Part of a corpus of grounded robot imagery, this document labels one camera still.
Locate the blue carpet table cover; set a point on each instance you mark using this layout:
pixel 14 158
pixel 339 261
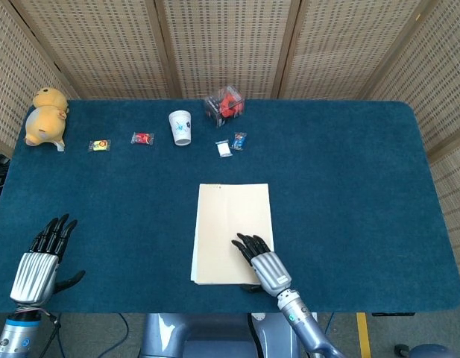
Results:
pixel 326 186

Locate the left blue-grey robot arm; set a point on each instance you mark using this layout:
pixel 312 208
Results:
pixel 15 333

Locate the blue candy packet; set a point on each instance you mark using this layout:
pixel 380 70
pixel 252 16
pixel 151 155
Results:
pixel 238 141

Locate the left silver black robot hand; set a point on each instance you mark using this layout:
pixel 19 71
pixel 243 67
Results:
pixel 34 274

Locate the yellow plush toy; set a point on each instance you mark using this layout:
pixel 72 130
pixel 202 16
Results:
pixel 43 119

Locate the black caster wheel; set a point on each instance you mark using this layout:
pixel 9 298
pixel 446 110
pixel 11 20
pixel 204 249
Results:
pixel 402 348

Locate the clear box red black pieces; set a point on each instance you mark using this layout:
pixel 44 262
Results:
pixel 225 106

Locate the beige paper stack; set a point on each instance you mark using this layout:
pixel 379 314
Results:
pixel 222 223

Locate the yellow floor tape strip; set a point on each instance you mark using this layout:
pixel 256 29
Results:
pixel 364 335

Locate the white paper cup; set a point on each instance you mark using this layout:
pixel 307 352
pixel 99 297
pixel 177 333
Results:
pixel 180 127

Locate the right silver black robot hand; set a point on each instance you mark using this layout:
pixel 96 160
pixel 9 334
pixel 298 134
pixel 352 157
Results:
pixel 270 272

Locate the blue-grey robot torso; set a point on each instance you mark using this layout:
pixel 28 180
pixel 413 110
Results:
pixel 207 335

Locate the yellow candy packet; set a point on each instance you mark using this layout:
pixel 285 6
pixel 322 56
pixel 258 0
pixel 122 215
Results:
pixel 99 145

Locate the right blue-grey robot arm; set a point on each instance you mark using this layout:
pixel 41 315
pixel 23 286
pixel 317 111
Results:
pixel 300 320

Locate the white table leg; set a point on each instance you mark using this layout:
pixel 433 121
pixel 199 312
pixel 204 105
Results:
pixel 316 315

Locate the red candy packet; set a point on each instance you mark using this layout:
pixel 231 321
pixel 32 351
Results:
pixel 142 138

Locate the black table bracket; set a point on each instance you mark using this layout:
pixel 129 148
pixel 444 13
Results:
pixel 393 314

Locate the white small packet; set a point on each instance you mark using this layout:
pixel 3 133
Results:
pixel 223 148

